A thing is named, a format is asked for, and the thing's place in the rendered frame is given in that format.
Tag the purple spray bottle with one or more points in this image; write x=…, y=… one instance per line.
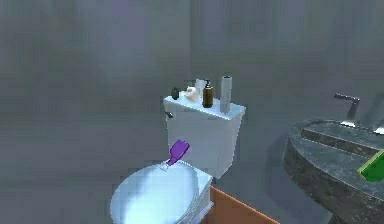
x=177, y=152

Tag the small dark round bottle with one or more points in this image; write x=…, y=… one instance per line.
x=175, y=93

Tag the grey paper roll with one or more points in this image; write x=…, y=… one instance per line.
x=226, y=95

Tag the orange box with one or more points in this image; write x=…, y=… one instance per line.
x=233, y=210

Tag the dark stone sink counter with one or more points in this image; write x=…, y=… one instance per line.
x=333, y=166

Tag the green sponge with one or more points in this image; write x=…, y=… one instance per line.
x=373, y=168

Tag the brown soap dispenser bottle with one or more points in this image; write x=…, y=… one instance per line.
x=207, y=95

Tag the grey metal faucet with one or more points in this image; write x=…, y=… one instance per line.
x=350, y=108

